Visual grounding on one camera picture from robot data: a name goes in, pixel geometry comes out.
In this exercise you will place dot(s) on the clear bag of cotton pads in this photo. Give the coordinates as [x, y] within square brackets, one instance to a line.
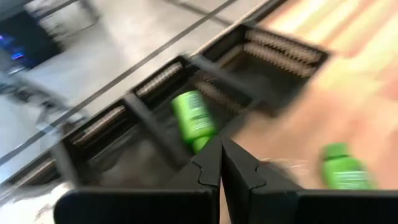
[25, 205]

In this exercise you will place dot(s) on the black box with blue lights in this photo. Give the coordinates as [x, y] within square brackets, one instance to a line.
[28, 40]

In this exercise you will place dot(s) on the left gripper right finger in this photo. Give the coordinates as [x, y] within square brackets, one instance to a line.
[280, 205]

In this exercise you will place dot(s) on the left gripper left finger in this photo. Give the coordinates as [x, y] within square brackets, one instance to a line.
[155, 205]

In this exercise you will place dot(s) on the green travel bottle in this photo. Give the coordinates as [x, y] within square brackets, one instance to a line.
[192, 118]
[342, 169]

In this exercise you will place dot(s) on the black plastic mesh basket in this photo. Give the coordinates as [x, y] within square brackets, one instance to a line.
[37, 174]
[264, 81]
[124, 155]
[155, 96]

